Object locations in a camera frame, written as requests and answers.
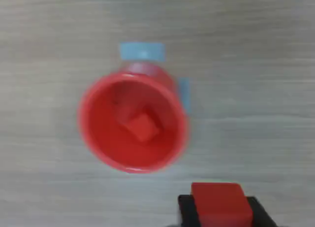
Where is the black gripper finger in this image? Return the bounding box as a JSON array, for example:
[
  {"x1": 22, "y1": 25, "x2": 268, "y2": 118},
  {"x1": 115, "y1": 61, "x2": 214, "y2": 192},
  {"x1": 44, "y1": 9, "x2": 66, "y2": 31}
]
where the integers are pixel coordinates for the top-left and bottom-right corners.
[
  {"x1": 246, "y1": 196, "x2": 279, "y2": 227},
  {"x1": 177, "y1": 194, "x2": 197, "y2": 227}
]

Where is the red cube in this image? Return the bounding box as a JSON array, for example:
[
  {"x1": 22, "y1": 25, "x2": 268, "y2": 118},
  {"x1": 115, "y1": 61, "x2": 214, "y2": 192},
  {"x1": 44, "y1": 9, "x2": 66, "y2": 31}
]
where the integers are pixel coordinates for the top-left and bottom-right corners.
[
  {"x1": 190, "y1": 182, "x2": 253, "y2": 227},
  {"x1": 124, "y1": 113, "x2": 160, "y2": 143}
]

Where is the red plastic bin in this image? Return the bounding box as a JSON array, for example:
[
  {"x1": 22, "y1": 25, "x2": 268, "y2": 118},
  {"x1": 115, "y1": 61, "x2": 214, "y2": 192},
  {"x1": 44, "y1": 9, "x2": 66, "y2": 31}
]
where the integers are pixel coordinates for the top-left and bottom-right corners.
[{"x1": 76, "y1": 61, "x2": 189, "y2": 175}]

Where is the blue tape piece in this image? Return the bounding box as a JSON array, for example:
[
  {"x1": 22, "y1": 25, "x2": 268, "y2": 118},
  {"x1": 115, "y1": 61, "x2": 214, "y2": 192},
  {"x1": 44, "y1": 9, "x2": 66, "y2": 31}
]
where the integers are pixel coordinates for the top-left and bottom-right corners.
[
  {"x1": 178, "y1": 77, "x2": 191, "y2": 114},
  {"x1": 119, "y1": 42, "x2": 167, "y2": 63}
]

